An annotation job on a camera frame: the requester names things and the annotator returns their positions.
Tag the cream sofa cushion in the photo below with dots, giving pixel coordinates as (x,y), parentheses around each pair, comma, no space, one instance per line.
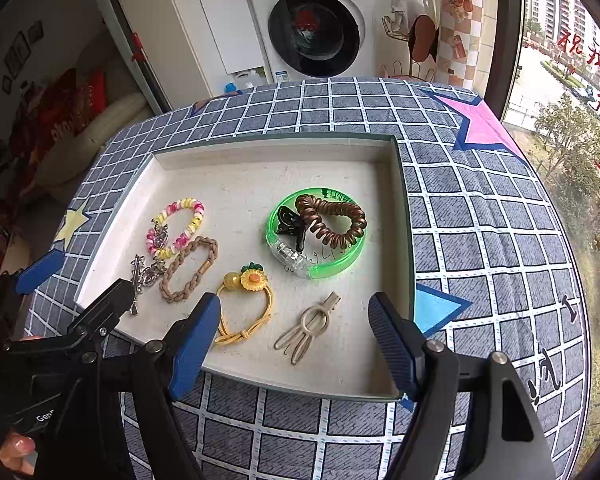
(110,120)

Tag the white detergent bottle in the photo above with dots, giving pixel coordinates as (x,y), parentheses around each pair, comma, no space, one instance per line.
(247,80)

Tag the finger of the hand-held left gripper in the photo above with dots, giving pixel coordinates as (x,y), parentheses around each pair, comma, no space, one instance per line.
(35,272)
(105,310)

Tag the green tree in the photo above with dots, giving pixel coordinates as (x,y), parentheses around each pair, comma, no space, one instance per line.
(570,130)

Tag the red window decal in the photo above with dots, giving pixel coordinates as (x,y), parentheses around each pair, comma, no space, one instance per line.
(567,37)

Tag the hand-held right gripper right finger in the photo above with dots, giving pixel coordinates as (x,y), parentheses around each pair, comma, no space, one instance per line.
(392,345)

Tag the checked printed wall poster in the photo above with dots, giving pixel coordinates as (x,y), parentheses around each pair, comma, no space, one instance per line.
(460,20)

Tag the brown round-back chair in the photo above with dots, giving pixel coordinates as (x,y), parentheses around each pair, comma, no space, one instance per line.
(422,40)

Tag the white tall cabinet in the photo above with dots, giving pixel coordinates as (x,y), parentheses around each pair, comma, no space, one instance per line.
(215,20)

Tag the beige shallow tray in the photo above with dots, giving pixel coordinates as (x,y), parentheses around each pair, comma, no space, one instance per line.
(240,185)

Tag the black hair claw clip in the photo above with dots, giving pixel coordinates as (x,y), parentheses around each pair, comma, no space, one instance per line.
(287,225)

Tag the red printed cushion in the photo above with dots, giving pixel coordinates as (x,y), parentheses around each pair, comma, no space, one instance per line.
(65,115)

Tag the silver pink ornamental hairpin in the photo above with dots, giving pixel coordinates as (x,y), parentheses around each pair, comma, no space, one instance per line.
(139,270)

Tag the red door tag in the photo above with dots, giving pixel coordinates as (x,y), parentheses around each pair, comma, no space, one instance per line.
(139,47)

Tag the dark window frame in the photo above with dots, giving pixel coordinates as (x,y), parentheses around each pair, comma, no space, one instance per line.
(505,35)

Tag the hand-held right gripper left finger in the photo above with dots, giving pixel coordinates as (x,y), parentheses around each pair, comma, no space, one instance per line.
(195,345)

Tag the white washing machine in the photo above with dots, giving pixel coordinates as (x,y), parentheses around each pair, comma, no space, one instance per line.
(315,25)

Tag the grey sliding door frame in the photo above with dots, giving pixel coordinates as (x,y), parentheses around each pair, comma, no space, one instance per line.
(120,10)

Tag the beige rabbit hair clip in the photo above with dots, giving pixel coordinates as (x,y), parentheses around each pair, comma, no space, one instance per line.
(328,302)

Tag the person's left hand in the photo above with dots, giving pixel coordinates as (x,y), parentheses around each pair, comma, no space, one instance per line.
(20,446)

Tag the grey checked star blanket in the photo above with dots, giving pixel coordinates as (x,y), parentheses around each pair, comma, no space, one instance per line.
(480,240)

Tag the dark wall picture frames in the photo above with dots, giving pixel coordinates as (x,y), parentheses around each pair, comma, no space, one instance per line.
(22,50)

